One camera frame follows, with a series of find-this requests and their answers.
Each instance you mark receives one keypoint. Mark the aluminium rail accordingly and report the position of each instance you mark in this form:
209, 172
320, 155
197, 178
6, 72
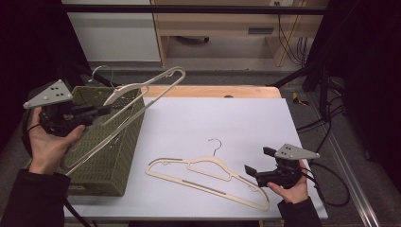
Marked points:
353, 176

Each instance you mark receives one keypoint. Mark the white cabinet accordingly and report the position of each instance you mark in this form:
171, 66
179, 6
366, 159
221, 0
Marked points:
116, 38

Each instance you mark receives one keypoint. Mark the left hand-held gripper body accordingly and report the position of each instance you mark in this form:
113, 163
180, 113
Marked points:
52, 94

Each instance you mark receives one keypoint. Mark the white table mat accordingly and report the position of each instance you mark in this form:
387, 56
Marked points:
195, 123

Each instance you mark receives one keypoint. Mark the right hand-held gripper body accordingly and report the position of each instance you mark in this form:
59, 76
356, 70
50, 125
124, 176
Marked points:
293, 153

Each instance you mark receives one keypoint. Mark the light wooden desk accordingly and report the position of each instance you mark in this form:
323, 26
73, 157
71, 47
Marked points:
220, 23

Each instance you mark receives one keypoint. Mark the green woven basket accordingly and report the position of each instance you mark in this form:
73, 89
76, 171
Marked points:
104, 170

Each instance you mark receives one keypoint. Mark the yellow and black tool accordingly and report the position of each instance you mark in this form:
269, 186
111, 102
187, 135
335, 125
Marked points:
296, 98

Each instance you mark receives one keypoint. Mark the beige clothes hanger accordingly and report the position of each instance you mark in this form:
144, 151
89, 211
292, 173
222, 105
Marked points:
208, 159
122, 91

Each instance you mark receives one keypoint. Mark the black frame strut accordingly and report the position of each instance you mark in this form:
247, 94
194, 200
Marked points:
82, 72
315, 75

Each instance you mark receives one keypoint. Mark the black horizontal frame bar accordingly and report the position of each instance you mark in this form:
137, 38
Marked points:
189, 9

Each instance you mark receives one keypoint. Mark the person's left hand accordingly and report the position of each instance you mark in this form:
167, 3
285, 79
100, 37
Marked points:
48, 149

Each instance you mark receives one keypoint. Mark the person's right hand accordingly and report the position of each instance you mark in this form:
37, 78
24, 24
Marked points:
296, 194

